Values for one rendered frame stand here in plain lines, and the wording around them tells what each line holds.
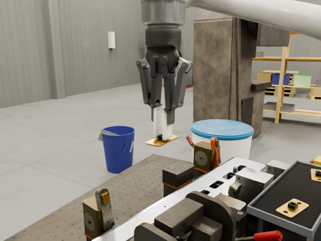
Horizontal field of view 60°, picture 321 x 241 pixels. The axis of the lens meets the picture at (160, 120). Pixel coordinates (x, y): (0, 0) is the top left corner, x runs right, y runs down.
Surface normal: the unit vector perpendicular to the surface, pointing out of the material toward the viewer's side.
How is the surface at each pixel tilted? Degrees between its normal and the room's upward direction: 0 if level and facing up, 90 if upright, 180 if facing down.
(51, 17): 90
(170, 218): 0
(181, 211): 0
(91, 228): 90
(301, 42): 90
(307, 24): 108
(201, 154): 90
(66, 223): 0
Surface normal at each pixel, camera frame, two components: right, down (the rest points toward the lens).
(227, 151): 0.02, 0.32
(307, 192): 0.00, -0.97
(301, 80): -0.48, 0.22
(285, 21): -0.61, 0.55
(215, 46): -0.70, 0.22
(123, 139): 0.43, 0.31
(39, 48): 0.85, 0.13
